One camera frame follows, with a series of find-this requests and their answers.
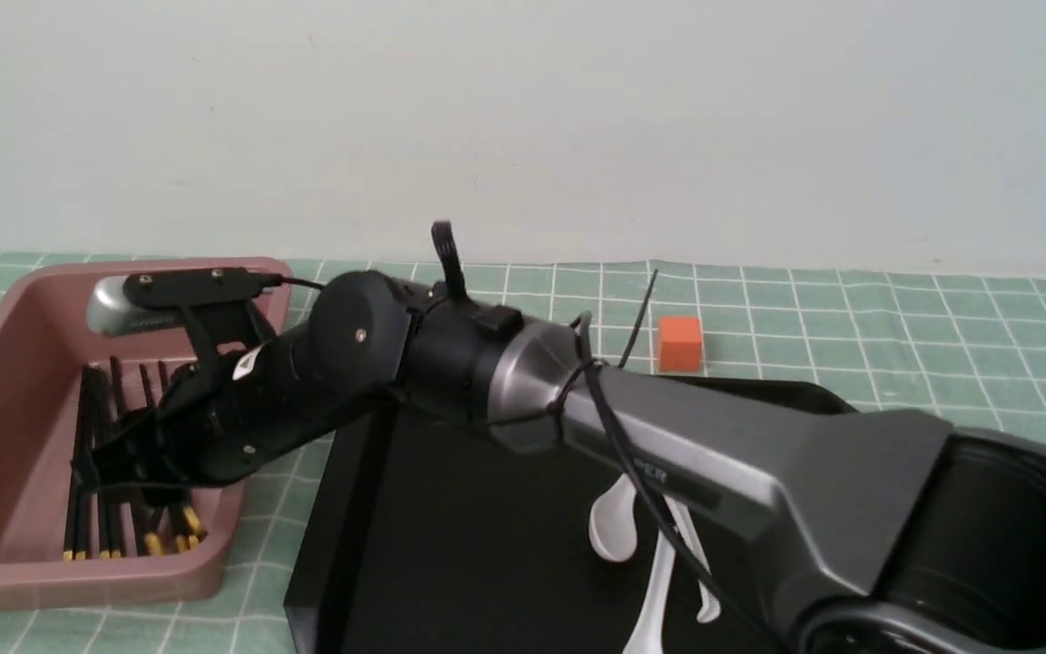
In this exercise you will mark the orange cube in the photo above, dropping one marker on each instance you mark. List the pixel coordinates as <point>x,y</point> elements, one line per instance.
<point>679,344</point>

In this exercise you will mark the white spoon long middle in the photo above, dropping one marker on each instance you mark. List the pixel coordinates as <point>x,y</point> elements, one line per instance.
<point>710,608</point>

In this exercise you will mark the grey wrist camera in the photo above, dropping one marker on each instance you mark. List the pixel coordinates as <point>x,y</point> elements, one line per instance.
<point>155,301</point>

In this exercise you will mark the black plastic tray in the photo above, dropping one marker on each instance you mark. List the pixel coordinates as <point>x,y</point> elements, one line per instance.
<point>424,539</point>

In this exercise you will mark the green checkered tablecloth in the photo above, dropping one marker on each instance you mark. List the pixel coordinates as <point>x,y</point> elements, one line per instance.
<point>969,347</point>

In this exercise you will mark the pink plastic bin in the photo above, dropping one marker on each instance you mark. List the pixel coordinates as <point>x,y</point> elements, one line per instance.
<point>44,344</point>

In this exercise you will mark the white spoon bowl down left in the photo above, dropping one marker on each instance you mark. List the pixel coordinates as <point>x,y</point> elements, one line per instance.
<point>611,525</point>

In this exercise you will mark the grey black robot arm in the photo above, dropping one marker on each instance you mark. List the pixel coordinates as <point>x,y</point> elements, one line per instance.
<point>888,531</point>

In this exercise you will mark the white spoon at bottom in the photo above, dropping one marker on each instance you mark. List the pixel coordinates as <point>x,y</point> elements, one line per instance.
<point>647,634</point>

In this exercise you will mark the black chopstick in bin leftmost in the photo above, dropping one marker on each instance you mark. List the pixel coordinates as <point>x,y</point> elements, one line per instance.
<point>77,519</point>

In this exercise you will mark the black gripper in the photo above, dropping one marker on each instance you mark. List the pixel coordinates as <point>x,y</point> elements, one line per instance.
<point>264,404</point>

